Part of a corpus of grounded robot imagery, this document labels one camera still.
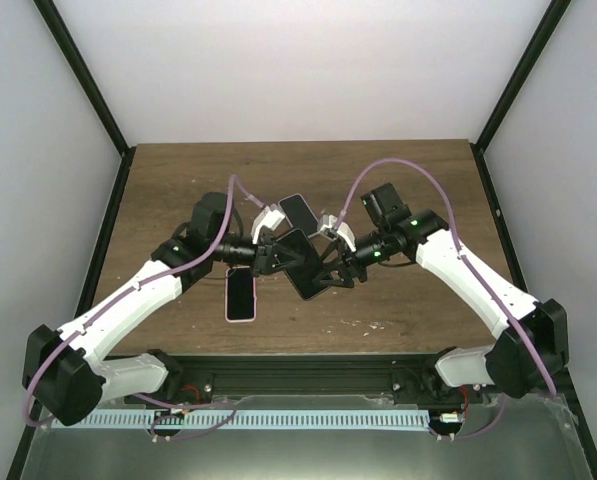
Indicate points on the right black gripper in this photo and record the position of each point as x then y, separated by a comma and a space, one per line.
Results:
345, 256

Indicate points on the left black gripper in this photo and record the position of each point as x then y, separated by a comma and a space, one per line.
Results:
265, 262

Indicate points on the black phone case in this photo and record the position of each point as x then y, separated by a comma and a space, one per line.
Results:
302, 277

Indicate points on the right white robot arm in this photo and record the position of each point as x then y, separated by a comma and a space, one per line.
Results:
530, 337

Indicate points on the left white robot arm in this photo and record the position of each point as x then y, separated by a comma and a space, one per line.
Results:
68, 371

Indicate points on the phone in pink case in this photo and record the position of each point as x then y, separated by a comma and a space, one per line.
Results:
240, 296

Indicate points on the phone in lilac case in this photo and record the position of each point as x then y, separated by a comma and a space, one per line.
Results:
299, 214

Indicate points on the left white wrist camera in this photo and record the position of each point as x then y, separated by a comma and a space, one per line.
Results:
269, 218

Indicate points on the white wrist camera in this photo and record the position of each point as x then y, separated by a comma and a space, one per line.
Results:
269, 218
329, 226

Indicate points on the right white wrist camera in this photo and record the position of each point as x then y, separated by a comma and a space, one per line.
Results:
329, 226

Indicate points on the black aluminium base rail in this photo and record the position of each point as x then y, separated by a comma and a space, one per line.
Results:
406, 379

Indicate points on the light blue slotted cable duct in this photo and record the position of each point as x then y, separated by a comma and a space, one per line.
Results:
383, 420

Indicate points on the left black frame post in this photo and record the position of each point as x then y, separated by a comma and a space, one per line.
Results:
63, 38

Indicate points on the black frame post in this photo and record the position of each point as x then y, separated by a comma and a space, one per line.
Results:
63, 38
540, 38

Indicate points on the right black frame post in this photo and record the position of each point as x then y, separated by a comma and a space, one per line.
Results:
540, 38

